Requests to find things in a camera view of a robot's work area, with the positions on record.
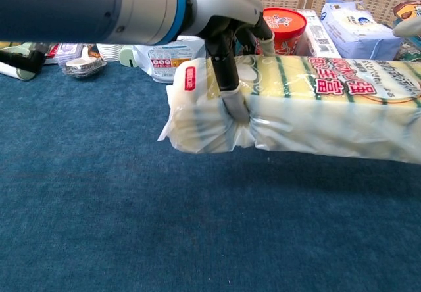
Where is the blue table cloth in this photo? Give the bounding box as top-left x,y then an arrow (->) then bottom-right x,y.
0,60 -> 421,292

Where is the orange instant noodle cup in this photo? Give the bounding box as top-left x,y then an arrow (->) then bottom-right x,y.
262,7 -> 307,57

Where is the green label drink bottle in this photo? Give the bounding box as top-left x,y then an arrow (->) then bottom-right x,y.
393,39 -> 421,62

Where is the clear purple plastic box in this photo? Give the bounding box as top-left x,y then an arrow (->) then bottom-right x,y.
56,43 -> 84,68

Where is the small pale green holder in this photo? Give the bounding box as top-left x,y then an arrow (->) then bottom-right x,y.
118,45 -> 139,68

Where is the stack of white paper cups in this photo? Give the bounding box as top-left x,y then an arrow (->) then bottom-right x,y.
96,43 -> 128,62

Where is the green and white lint roller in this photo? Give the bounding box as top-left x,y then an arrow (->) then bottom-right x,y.
0,41 -> 47,82

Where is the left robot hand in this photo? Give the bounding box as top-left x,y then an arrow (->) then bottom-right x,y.
177,0 -> 276,124

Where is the yellow sponge multipack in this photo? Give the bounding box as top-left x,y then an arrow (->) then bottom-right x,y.
157,54 -> 421,166

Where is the chocolate cookie box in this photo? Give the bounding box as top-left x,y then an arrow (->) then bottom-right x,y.
392,1 -> 421,22

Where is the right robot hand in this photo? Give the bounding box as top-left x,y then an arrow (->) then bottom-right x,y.
392,16 -> 421,39

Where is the white green tissue box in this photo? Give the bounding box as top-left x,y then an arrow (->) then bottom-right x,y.
297,9 -> 343,59

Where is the pale blue tissue pack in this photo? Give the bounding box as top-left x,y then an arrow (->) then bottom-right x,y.
319,0 -> 405,61

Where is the red and white flat package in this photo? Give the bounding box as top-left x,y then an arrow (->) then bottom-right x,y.
45,43 -> 62,65

